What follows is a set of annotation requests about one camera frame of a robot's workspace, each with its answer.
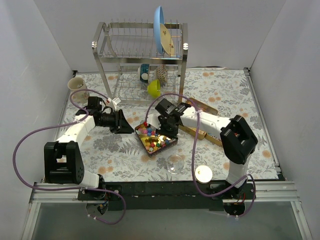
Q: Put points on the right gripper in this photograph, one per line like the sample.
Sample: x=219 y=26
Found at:
x=167 y=124

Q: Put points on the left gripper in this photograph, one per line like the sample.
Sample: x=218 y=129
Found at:
x=118 y=120

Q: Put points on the dark tin with star candies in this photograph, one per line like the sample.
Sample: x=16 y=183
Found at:
x=152 y=141

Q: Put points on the clear glass jar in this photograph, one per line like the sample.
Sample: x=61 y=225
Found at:
x=175 y=164

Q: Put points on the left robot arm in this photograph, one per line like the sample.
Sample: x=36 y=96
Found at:
x=63 y=163

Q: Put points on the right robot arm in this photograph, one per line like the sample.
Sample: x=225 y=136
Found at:
x=237 y=138

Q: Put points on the floral table mat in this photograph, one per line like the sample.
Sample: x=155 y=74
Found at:
x=121 y=158

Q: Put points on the gold tin with lollipops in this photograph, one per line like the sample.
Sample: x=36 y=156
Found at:
x=215 y=140

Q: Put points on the lime green bowl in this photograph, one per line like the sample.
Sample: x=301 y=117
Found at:
x=154 y=89

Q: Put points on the gold round lid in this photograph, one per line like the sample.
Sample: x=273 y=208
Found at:
x=203 y=174

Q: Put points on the teal and white bowl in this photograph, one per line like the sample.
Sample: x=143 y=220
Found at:
x=143 y=72

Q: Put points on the floral ceramic mug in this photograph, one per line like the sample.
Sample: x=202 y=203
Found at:
x=75 y=84

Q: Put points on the steel two-tier dish rack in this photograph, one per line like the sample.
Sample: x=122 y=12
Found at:
x=120 y=48

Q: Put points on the cream patterned plate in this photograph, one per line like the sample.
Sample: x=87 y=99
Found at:
x=166 y=40

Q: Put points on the blue plate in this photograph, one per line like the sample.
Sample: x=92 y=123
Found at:
x=158 y=20

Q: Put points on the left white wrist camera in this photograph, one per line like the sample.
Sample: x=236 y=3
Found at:
x=113 y=103

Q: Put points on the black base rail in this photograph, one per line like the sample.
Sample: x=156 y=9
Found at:
x=168 y=195

